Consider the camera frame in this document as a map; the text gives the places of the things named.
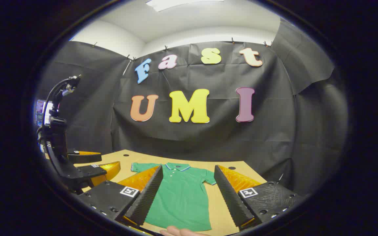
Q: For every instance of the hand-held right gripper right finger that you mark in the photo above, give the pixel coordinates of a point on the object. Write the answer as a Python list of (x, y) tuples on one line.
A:
[(230, 196)]

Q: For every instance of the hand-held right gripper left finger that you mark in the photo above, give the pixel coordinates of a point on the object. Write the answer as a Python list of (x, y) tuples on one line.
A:
[(148, 196)]

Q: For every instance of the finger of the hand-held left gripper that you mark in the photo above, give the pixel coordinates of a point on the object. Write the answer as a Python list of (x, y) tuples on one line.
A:
[(94, 172), (84, 157)]

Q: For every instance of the green T-shirt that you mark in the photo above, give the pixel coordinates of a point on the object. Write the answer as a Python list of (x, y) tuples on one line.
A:
[(182, 196)]

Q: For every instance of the computer monitor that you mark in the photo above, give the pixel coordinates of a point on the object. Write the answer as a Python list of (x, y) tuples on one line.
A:
[(40, 113)]

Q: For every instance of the black backdrop cloth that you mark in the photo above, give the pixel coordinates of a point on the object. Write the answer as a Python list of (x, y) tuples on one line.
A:
[(208, 141)]

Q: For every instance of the ceiling light panel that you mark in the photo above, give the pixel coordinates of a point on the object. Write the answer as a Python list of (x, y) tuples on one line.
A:
[(176, 4)]

